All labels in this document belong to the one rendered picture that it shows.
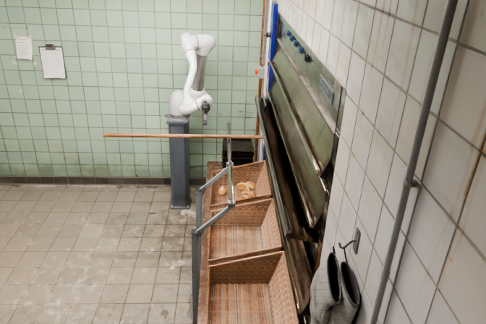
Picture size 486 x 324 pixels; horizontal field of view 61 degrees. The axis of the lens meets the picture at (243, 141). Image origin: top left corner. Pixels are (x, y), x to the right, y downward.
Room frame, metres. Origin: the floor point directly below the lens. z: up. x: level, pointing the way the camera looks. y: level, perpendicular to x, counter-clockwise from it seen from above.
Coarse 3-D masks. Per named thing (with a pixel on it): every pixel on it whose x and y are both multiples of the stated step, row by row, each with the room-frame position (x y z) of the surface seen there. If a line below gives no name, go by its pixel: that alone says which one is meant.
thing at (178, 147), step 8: (176, 128) 3.61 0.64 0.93; (184, 128) 3.62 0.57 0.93; (176, 144) 3.61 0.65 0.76; (184, 144) 3.62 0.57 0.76; (176, 152) 3.61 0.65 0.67; (184, 152) 3.62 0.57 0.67; (176, 160) 3.61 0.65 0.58; (184, 160) 3.62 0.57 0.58; (176, 168) 3.61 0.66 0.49; (184, 168) 3.62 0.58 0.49; (176, 176) 3.61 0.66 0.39; (184, 176) 3.61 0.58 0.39; (176, 184) 3.61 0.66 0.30; (184, 184) 3.61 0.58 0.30; (176, 192) 3.61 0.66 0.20; (184, 192) 3.61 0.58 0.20; (176, 200) 3.61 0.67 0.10; (184, 200) 3.61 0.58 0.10; (176, 208) 3.60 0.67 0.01; (184, 208) 3.60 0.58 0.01
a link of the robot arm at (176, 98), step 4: (176, 92) 3.69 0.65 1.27; (180, 92) 3.69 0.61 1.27; (172, 96) 3.66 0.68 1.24; (176, 96) 3.64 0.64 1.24; (180, 96) 3.65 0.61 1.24; (172, 100) 3.64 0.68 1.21; (176, 100) 3.63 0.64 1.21; (180, 100) 3.63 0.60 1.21; (172, 104) 3.64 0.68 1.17; (176, 104) 3.62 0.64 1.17; (180, 104) 3.63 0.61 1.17; (172, 108) 3.64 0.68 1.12; (176, 108) 3.62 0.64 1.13; (172, 112) 3.64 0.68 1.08; (176, 112) 3.62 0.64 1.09
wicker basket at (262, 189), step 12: (240, 168) 3.18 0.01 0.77; (252, 168) 3.18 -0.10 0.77; (264, 168) 3.11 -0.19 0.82; (216, 180) 3.17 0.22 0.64; (228, 180) 3.17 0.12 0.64; (240, 180) 3.17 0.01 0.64; (252, 180) 3.18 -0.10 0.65; (264, 180) 2.96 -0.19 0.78; (216, 192) 3.04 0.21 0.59; (228, 192) 3.05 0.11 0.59; (240, 192) 3.06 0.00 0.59; (264, 192) 2.82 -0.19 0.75; (216, 204) 2.63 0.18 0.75; (240, 204) 2.64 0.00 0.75
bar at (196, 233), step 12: (228, 132) 3.03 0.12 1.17; (228, 144) 2.82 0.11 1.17; (228, 156) 2.62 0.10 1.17; (228, 168) 2.46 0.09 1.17; (204, 192) 2.51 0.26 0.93; (228, 204) 2.03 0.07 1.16; (216, 216) 2.03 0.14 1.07; (204, 228) 2.02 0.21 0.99; (192, 240) 2.01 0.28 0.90; (192, 252) 2.01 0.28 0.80; (192, 264) 2.01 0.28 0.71; (192, 276) 2.01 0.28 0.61; (192, 288) 2.01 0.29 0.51; (192, 300) 2.01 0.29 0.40; (192, 312) 2.01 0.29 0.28
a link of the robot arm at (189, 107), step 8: (192, 56) 3.49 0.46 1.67; (192, 64) 3.45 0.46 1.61; (192, 72) 3.42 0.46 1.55; (192, 80) 3.40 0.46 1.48; (184, 88) 3.36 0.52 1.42; (184, 96) 3.31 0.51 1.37; (184, 104) 3.25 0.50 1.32; (192, 104) 3.24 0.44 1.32; (184, 112) 3.23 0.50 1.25; (192, 112) 3.23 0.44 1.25
